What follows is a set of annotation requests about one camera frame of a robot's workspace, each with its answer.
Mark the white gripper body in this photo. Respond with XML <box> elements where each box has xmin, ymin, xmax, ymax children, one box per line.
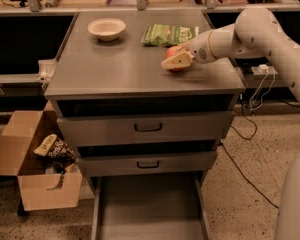
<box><xmin>183</xmin><ymin>30</ymin><xmax>217</xmax><ymax>64</ymax></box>

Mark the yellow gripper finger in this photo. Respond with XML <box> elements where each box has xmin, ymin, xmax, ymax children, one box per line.
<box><xmin>161</xmin><ymin>50</ymin><xmax>193</xmax><ymax>70</ymax></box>

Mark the red apple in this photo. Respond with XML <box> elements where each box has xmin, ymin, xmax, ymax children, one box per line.
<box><xmin>164</xmin><ymin>46</ymin><xmax>186</xmax><ymax>71</ymax></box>

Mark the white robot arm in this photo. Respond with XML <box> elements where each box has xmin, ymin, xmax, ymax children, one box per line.
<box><xmin>161</xmin><ymin>7</ymin><xmax>300</xmax><ymax>240</ymax></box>

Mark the grey top drawer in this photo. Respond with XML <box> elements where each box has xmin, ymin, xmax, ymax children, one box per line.
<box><xmin>57</xmin><ymin>111</ymin><xmax>234</xmax><ymax>147</ymax></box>

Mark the grey drawer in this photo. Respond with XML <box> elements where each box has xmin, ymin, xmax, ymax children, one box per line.
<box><xmin>57</xmin><ymin>111</ymin><xmax>234</xmax><ymax>147</ymax></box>
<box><xmin>91</xmin><ymin>172</ymin><xmax>212</xmax><ymax>240</ymax></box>
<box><xmin>77</xmin><ymin>151</ymin><xmax>217</xmax><ymax>177</ymax></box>

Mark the grey drawer cabinet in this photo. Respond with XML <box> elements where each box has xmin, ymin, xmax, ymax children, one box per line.
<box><xmin>44</xmin><ymin>9</ymin><xmax>247</xmax><ymax>240</ymax></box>

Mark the grey middle drawer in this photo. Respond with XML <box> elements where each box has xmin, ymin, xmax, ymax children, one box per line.
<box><xmin>77</xmin><ymin>151</ymin><xmax>217</xmax><ymax>177</ymax></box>

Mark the grey bottom drawer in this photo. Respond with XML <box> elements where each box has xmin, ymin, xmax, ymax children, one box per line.
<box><xmin>91</xmin><ymin>172</ymin><xmax>212</xmax><ymax>240</ymax></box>

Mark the green chip bag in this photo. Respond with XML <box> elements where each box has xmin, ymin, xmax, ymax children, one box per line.
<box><xmin>141</xmin><ymin>24</ymin><xmax>199</xmax><ymax>47</ymax></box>

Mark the white power strip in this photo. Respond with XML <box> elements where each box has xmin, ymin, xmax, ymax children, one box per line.
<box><xmin>258</xmin><ymin>64</ymin><xmax>269</xmax><ymax>73</ymax></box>

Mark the white paper bowl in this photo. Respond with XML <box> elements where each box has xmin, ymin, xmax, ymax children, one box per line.
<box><xmin>87</xmin><ymin>18</ymin><xmax>126</xmax><ymax>41</ymax></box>

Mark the brown snack bag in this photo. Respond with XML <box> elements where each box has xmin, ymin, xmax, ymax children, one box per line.
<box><xmin>34</xmin><ymin>134</ymin><xmax>75</xmax><ymax>160</ymax></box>

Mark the brown cardboard box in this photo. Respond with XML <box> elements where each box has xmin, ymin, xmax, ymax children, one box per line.
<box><xmin>0</xmin><ymin>105</ymin><xmax>82</xmax><ymax>211</ymax></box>

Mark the black floor cable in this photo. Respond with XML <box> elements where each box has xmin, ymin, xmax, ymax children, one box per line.
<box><xmin>220</xmin><ymin>93</ymin><xmax>280</xmax><ymax>210</ymax></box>

